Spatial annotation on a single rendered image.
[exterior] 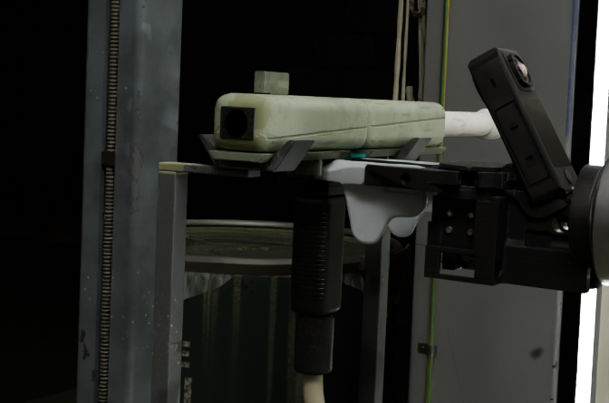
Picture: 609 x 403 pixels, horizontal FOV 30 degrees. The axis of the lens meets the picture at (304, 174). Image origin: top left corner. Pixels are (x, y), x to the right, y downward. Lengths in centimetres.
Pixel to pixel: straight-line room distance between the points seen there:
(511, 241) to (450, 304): 55
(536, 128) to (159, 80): 33
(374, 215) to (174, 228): 14
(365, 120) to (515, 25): 46
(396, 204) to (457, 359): 56
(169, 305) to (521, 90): 29
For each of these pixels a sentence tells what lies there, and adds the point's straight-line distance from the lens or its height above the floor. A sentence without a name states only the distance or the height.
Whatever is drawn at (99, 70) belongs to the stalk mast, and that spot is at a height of 116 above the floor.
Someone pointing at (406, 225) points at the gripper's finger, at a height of 105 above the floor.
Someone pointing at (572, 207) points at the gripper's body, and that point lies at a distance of 77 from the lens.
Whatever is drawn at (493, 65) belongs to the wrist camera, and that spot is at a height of 117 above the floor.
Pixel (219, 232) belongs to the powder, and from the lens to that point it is 234.
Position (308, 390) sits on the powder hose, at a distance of 89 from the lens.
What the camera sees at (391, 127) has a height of 112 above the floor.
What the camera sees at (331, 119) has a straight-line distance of 83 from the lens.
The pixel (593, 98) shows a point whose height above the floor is 116.
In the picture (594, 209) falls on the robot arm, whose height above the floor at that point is 108.
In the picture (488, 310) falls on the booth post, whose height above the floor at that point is 91.
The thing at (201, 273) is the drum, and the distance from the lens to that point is 185.
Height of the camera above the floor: 114
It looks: 4 degrees down
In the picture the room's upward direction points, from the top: 2 degrees clockwise
